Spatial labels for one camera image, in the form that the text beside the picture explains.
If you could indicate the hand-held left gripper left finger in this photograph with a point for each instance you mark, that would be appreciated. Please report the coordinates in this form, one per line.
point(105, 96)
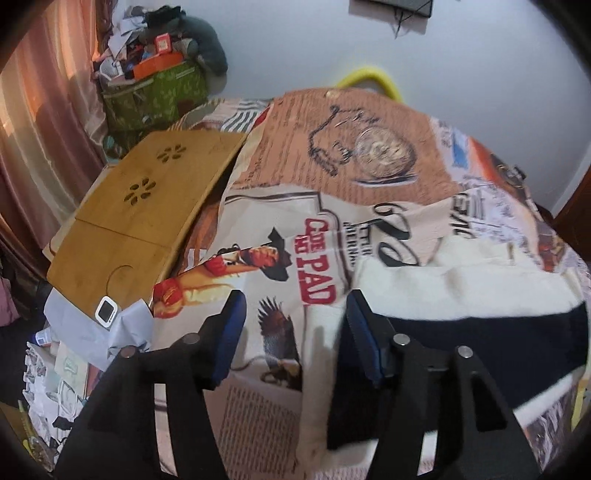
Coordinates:
point(231, 332)

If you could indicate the pile of clutter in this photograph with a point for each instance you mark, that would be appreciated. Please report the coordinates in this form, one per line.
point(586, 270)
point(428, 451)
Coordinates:
point(129, 37)

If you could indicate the yellow foam tube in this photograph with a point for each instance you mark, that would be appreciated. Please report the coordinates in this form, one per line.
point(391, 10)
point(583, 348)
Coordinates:
point(369, 74)

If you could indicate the green storage bin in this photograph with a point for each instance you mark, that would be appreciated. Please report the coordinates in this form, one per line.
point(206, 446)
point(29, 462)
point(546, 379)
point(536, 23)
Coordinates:
point(171, 87)

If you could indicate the small white timer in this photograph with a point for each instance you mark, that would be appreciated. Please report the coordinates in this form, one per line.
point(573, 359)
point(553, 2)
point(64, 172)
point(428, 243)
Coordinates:
point(107, 314)

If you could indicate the red and white box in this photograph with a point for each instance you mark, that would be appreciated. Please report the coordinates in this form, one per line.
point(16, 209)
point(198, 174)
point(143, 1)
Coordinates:
point(164, 45)

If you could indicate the black and white striped sweater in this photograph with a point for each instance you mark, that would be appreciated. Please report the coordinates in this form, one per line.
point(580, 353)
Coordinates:
point(461, 286)

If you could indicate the pale grey cloth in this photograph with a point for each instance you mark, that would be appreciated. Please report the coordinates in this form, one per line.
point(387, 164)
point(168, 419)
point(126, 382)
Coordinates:
point(83, 332)

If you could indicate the orange box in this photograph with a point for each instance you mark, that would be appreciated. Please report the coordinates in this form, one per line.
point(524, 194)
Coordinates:
point(159, 63)

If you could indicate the wooden lap desk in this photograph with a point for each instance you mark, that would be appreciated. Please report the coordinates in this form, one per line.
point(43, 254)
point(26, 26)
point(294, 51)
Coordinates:
point(138, 221)

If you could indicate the printed blanket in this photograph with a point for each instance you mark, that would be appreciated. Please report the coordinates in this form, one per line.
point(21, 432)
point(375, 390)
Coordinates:
point(300, 152)

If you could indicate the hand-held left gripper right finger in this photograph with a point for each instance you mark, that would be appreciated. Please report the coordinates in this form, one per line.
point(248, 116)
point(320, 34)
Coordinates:
point(364, 337)

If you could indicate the pink striped curtain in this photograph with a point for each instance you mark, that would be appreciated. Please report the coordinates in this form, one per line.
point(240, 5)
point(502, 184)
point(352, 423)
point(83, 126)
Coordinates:
point(41, 115)

